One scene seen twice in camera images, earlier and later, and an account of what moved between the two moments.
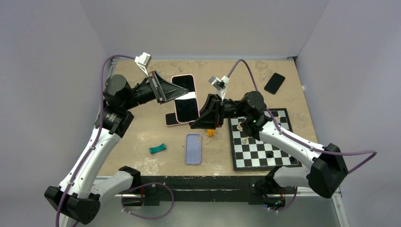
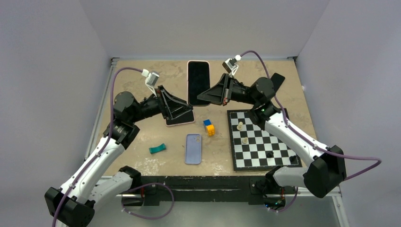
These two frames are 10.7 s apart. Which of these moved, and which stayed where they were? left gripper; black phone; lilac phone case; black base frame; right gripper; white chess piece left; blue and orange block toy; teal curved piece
Moved: left gripper; right gripper
Stayed: blue and orange block toy; lilac phone case; teal curved piece; white chess piece left; black base frame; black phone
